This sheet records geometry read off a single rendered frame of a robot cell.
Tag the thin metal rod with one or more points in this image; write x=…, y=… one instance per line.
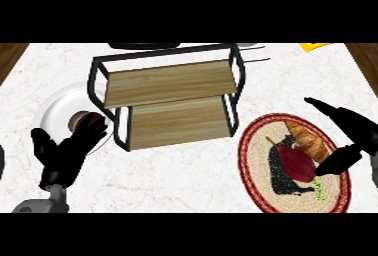
x=258, y=60
x=253, y=48

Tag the white round plate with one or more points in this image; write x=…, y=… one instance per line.
x=61, y=103

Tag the yellow flat object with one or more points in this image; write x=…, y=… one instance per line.
x=312, y=46

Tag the black round pan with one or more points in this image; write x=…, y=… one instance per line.
x=142, y=45

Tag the pale grey round object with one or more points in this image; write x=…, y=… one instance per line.
x=246, y=44

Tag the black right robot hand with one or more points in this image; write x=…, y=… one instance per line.
x=360, y=130

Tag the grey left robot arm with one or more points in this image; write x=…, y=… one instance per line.
x=46, y=203

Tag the black-framed wooden tiered shelf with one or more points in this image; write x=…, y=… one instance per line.
x=172, y=83

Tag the woven red-rimmed oval placemat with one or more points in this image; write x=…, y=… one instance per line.
x=256, y=160

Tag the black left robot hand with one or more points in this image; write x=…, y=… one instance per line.
x=67, y=156

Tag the brown chocolate cupcake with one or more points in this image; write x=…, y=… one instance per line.
x=79, y=119

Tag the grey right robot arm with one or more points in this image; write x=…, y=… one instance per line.
x=376, y=175

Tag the golden brown croissant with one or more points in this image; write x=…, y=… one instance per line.
x=311, y=141

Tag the dark red beet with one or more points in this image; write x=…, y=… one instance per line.
x=296, y=163

